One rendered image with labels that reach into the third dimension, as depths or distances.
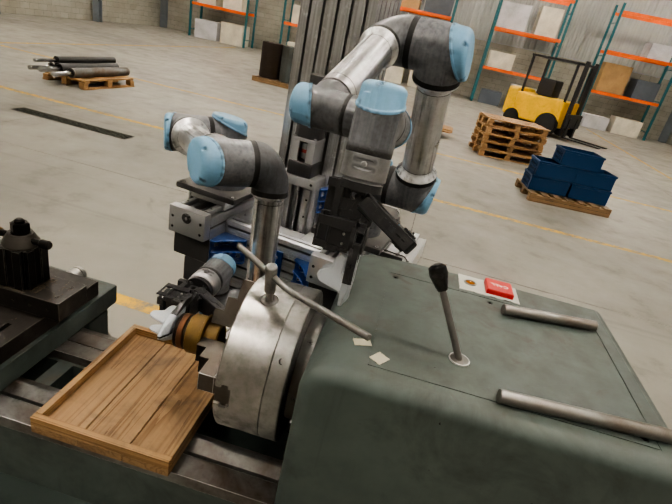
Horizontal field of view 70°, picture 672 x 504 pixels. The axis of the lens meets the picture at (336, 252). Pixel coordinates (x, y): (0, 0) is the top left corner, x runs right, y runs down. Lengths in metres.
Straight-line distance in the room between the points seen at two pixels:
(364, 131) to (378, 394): 0.39
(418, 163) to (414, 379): 0.71
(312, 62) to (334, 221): 0.95
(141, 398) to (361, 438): 0.58
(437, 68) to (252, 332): 0.71
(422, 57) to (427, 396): 0.75
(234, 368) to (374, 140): 0.46
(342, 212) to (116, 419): 0.68
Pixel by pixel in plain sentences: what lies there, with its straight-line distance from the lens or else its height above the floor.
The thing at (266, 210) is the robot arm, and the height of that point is 1.26.
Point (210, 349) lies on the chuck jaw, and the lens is 1.00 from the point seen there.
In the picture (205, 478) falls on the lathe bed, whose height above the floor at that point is 0.86.
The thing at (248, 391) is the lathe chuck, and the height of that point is 1.11.
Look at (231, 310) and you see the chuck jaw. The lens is 1.03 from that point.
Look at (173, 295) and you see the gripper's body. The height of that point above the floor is 1.11.
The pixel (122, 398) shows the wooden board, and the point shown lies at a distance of 1.21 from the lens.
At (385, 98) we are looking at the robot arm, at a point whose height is 1.64.
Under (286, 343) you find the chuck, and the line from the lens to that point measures 0.87.
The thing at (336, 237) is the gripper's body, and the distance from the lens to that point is 0.76.
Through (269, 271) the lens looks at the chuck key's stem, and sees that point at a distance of 0.85.
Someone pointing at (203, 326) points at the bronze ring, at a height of 1.12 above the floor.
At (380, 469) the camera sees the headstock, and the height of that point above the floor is 1.10.
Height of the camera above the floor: 1.72
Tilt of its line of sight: 25 degrees down
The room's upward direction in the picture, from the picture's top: 12 degrees clockwise
